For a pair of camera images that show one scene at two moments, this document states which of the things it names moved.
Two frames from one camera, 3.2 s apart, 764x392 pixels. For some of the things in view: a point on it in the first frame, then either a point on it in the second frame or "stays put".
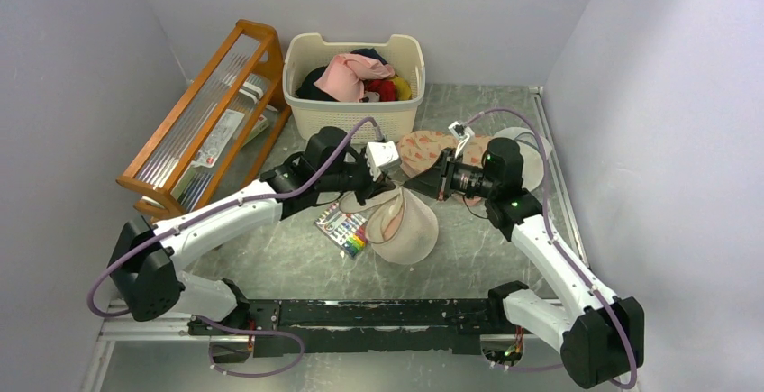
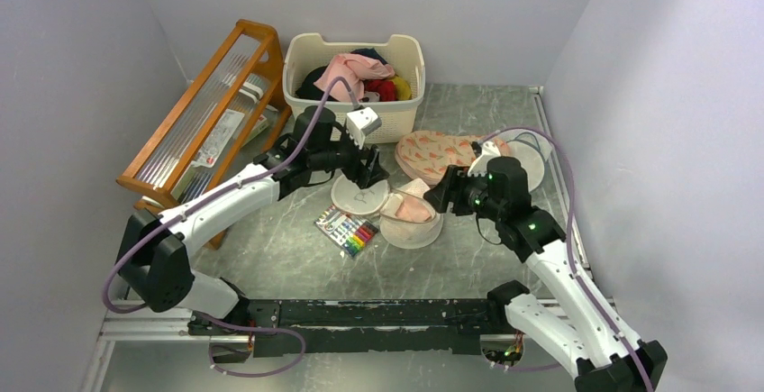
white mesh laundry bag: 532,152 stays put
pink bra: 394,225 -> 411,202
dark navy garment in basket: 308,89 stays put
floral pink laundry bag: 419,150 stays put
